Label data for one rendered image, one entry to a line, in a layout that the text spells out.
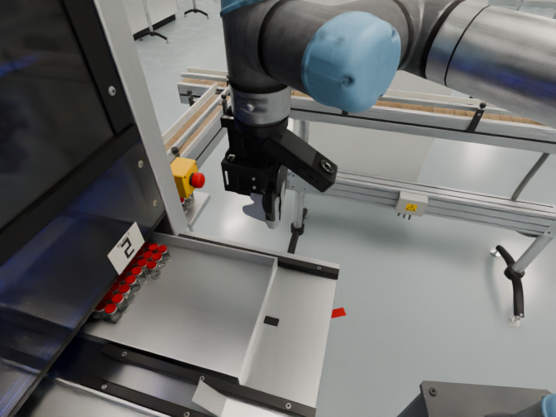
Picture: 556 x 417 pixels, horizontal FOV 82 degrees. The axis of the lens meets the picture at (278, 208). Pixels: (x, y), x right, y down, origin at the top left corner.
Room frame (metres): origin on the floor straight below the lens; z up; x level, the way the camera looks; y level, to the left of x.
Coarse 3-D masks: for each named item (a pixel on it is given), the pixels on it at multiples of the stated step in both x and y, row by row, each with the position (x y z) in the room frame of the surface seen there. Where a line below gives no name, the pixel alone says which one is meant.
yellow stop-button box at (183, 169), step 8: (176, 160) 0.65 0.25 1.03; (184, 160) 0.65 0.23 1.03; (192, 160) 0.65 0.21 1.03; (176, 168) 0.62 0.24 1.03; (184, 168) 0.62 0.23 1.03; (192, 168) 0.63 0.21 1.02; (176, 176) 0.59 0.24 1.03; (184, 176) 0.59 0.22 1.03; (192, 176) 0.62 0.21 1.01; (176, 184) 0.59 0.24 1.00; (184, 184) 0.59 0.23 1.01; (184, 192) 0.59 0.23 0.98; (192, 192) 0.61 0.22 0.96
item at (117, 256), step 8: (136, 224) 0.42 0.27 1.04; (128, 232) 0.40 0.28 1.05; (136, 232) 0.41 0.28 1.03; (120, 240) 0.38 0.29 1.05; (136, 240) 0.41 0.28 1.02; (120, 248) 0.37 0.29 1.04; (136, 248) 0.40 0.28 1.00; (112, 256) 0.35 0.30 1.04; (120, 256) 0.36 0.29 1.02; (120, 264) 0.35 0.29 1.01; (120, 272) 0.35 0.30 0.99
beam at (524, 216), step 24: (312, 192) 1.21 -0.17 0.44; (336, 192) 1.17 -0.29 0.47; (360, 192) 1.14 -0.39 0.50; (384, 192) 1.12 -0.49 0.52; (408, 192) 1.09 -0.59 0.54; (432, 192) 1.08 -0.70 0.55; (456, 192) 1.08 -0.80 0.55; (456, 216) 1.03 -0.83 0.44; (480, 216) 1.00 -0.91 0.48; (504, 216) 0.98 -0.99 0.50; (528, 216) 0.96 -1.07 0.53; (552, 216) 0.93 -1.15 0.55
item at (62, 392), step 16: (48, 384) 0.19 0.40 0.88; (64, 384) 0.18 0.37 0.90; (32, 400) 0.16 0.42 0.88; (48, 400) 0.16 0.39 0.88; (64, 400) 0.16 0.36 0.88; (80, 400) 0.16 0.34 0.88; (96, 400) 0.16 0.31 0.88; (112, 400) 0.16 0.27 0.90; (16, 416) 0.14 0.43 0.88; (32, 416) 0.14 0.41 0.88; (48, 416) 0.14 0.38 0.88; (64, 416) 0.14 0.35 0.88; (80, 416) 0.14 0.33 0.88; (96, 416) 0.14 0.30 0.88; (112, 416) 0.14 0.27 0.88; (128, 416) 0.14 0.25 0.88; (144, 416) 0.14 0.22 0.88; (160, 416) 0.13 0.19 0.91
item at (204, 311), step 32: (192, 256) 0.47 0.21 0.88; (224, 256) 0.47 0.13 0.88; (256, 256) 0.45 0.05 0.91; (160, 288) 0.38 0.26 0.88; (192, 288) 0.38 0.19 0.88; (224, 288) 0.38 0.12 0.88; (256, 288) 0.38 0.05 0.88; (96, 320) 0.31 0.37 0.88; (128, 320) 0.31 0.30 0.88; (160, 320) 0.31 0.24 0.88; (192, 320) 0.31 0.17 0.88; (224, 320) 0.31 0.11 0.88; (256, 320) 0.29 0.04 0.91; (160, 352) 0.23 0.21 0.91; (192, 352) 0.24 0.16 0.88; (224, 352) 0.24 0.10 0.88
